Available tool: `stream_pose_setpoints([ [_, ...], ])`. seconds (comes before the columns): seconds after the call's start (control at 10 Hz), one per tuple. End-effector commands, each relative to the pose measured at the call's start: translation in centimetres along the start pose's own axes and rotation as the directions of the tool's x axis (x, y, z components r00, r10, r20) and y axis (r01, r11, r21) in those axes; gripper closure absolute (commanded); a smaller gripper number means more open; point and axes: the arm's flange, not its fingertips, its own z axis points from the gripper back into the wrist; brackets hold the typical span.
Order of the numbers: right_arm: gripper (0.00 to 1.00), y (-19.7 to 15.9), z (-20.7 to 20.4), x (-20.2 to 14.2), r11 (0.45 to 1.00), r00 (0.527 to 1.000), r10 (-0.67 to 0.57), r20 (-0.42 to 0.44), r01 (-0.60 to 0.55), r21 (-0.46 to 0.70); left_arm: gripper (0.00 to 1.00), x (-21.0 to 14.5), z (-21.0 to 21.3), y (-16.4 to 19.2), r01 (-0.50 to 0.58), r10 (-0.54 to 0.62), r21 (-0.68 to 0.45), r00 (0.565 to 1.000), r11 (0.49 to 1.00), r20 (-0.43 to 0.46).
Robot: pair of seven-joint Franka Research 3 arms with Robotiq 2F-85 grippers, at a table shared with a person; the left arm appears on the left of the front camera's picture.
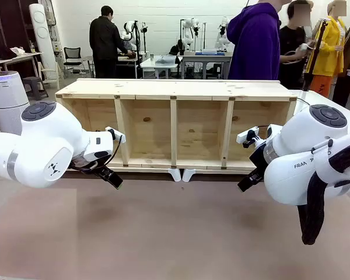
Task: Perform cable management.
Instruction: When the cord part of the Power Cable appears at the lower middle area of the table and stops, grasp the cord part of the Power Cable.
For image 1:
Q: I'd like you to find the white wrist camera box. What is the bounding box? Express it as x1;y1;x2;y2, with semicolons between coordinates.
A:
236;126;260;148
104;126;127;144

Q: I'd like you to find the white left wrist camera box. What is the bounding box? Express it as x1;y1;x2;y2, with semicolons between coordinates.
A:
104;126;127;144

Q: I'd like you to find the white side table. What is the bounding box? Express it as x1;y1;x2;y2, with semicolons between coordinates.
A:
0;51;44;77

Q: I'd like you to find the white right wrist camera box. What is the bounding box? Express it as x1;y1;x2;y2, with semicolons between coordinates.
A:
236;126;260;148

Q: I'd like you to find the person in black t-shirt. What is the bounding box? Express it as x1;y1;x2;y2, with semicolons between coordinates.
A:
279;0;313;90

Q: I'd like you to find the black tripod pole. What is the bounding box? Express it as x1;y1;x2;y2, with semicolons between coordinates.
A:
301;17;330;92

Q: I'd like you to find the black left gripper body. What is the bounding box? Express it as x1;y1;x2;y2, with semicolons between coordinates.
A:
71;149;114;175

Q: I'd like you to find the white cylindrical air purifier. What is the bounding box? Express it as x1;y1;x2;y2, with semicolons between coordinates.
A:
0;71;30;135

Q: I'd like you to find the white background work table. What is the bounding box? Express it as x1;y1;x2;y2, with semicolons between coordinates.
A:
140;54;184;79

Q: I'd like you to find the black mesh office chair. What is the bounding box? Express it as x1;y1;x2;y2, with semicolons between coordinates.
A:
63;46;88;78

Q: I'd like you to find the person in purple hoodie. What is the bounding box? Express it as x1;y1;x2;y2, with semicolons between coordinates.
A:
226;0;281;81

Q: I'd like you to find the grey plastic step stool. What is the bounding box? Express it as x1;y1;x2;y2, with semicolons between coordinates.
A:
22;76;50;100

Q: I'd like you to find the light wooden shelf unit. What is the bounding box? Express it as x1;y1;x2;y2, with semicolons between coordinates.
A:
55;78;298;175

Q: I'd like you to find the grey background work table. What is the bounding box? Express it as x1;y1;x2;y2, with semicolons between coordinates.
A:
181;50;234;80

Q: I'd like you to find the mannequin in yellow jacket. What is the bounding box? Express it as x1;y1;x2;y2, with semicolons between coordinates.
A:
305;0;348;99

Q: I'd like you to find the person in black jacket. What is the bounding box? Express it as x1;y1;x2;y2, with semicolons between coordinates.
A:
89;5;130;79

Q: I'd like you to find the black braided cable sleeve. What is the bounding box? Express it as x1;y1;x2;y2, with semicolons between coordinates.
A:
297;142;350;246

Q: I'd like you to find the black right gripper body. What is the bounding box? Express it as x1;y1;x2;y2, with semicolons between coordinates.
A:
248;145;271;176

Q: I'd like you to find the small light wooden chair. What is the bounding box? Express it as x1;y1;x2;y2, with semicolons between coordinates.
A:
40;61;61;90

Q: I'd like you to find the tall white air conditioner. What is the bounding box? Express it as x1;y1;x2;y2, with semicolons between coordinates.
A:
29;3;61;88

